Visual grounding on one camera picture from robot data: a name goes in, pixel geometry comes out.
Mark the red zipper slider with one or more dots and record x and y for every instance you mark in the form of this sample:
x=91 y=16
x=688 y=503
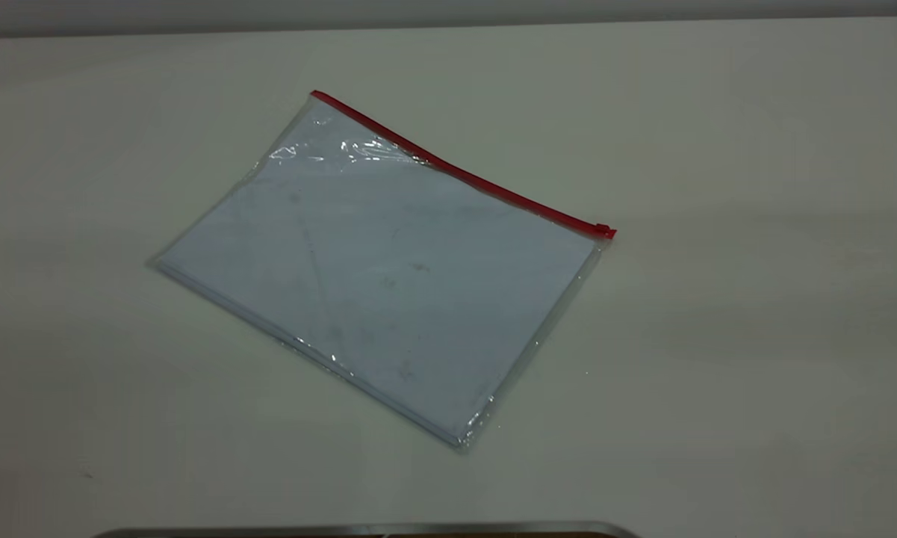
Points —
x=603 y=229

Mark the clear plastic zip bag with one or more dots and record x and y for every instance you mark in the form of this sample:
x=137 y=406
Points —
x=388 y=269

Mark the metal frame edge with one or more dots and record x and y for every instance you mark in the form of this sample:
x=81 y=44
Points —
x=373 y=530

